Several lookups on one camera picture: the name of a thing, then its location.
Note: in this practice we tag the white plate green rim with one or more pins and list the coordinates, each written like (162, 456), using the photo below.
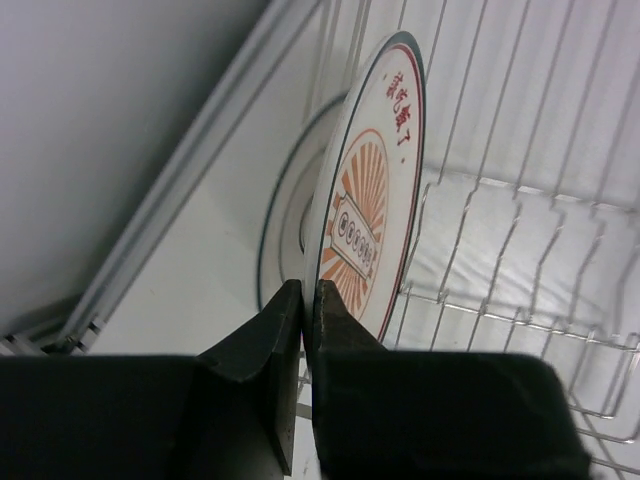
(282, 241)

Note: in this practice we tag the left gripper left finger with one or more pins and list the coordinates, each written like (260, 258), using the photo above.
(227, 413)

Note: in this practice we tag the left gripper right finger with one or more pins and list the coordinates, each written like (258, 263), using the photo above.
(402, 414)

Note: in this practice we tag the white floral plate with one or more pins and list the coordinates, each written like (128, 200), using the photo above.
(364, 208)

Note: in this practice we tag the wire dish rack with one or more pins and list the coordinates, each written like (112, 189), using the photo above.
(528, 236)

